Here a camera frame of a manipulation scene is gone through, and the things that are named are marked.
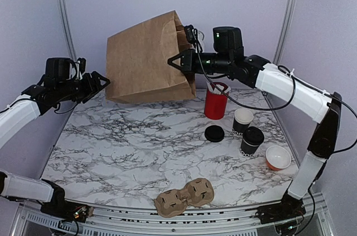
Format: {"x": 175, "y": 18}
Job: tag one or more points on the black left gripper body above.
{"x": 78, "y": 92}

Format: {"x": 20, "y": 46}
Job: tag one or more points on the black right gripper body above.
{"x": 220, "y": 63}

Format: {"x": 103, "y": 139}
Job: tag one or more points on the brown paper bag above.
{"x": 136, "y": 62}

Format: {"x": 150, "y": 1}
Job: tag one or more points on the black plastic cup lid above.
{"x": 253, "y": 136}

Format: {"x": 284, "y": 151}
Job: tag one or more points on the brown cardboard cup carrier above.
{"x": 197, "y": 193}

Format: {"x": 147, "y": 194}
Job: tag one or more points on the black paper coffee cup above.
{"x": 247, "y": 149}

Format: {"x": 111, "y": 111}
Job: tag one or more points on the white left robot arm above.
{"x": 34, "y": 102}

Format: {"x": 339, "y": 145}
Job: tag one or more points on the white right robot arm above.
{"x": 322, "y": 107}

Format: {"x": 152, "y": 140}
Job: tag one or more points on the white sugar stick packets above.
{"x": 218, "y": 88}

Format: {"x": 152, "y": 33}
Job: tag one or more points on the red cylindrical canister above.
{"x": 215, "y": 106}

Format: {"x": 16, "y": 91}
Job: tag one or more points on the black stacked paper cup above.
{"x": 242, "y": 119}

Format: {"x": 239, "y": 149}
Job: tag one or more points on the black plastic cup lids stack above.
{"x": 214, "y": 133}

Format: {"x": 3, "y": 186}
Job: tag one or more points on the orange white bowl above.
{"x": 277, "y": 158}

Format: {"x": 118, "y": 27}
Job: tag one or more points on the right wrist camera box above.
{"x": 227, "y": 38}

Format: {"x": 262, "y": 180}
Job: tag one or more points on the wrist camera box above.
{"x": 63, "y": 68}
{"x": 227, "y": 38}

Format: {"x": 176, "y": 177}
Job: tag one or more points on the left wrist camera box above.
{"x": 63, "y": 68}

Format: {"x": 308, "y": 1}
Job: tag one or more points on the aluminium frame post left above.
{"x": 66, "y": 27}

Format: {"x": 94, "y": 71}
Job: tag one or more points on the aluminium frame post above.
{"x": 287, "y": 20}
{"x": 66, "y": 27}

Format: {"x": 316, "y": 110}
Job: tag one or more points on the aluminium frame post right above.
{"x": 287, "y": 20}

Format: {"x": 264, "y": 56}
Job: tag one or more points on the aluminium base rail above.
{"x": 238, "y": 220}

